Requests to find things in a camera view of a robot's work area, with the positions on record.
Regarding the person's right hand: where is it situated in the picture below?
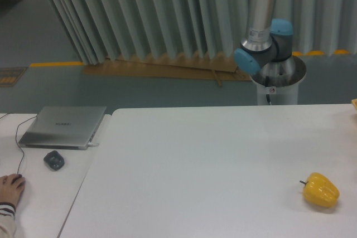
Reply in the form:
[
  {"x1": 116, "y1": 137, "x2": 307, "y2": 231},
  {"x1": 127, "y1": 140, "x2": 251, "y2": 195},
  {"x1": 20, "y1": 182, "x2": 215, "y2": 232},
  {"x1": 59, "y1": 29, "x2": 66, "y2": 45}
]
[{"x1": 1, "y1": 174, "x2": 25, "y2": 209}]

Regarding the striped cream sleeve forearm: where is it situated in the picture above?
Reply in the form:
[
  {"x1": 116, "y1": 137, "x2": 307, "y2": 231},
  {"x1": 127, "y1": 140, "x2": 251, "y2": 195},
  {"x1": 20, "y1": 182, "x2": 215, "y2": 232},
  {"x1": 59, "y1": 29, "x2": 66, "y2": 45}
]
[{"x1": 1, "y1": 202, "x2": 16, "y2": 238}]

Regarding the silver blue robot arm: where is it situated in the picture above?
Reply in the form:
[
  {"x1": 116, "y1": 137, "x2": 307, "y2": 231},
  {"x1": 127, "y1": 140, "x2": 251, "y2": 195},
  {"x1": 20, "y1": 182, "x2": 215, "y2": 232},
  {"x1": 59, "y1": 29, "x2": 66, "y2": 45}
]
[{"x1": 234, "y1": 0, "x2": 306, "y2": 88}]

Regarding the yellow bell pepper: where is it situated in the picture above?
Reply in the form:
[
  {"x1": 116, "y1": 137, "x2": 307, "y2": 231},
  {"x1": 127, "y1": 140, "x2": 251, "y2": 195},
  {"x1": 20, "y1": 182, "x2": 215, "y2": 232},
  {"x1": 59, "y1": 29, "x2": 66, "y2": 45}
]
[{"x1": 299, "y1": 172, "x2": 340, "y2": 208}]

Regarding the silver closed laptop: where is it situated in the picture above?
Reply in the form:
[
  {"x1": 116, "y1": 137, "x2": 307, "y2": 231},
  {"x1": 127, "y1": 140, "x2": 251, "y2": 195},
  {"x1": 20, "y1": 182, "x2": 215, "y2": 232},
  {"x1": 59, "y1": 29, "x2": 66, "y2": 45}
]
[{"x1": 18, "y1": 106, "x2": 107, "y2": 149}]

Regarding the pale green folding curtain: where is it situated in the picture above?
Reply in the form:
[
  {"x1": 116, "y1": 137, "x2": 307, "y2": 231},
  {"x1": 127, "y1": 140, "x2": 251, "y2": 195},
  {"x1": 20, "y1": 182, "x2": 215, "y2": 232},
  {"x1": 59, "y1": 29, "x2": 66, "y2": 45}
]
[{"x1": 49, "y1": 0, "x2": 356, "y2": 65}]

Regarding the wooden tray corner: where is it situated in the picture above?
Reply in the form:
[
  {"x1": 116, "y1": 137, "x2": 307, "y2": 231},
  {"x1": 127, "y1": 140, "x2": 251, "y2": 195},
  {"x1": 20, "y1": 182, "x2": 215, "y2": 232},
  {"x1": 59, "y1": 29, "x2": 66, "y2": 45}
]
[{"x1": 351, "y1": 99, "x2": 357, "y2": 110}]

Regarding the black mouse cable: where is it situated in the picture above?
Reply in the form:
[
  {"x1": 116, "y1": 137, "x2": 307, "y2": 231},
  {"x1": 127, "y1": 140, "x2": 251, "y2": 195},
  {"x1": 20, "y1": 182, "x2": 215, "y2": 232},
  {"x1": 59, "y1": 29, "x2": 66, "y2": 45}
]
[{"x1": 0, "y1": 112, "x2": 40, "y2": 176}]

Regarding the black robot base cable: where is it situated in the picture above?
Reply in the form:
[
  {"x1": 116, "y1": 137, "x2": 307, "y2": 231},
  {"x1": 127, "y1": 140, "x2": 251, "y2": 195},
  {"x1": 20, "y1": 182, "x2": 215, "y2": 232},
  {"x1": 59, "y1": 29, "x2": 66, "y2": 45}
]
[{"x1": 264, "y1": 76, "x2": 273, "y2": 106}]

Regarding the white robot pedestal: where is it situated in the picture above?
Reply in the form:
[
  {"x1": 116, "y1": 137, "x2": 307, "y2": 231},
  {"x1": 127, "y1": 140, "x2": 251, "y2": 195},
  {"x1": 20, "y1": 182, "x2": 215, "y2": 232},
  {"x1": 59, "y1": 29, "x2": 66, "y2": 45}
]
[{"x1": 250, "y1": 76, "x2": 305, "y2": 105}]

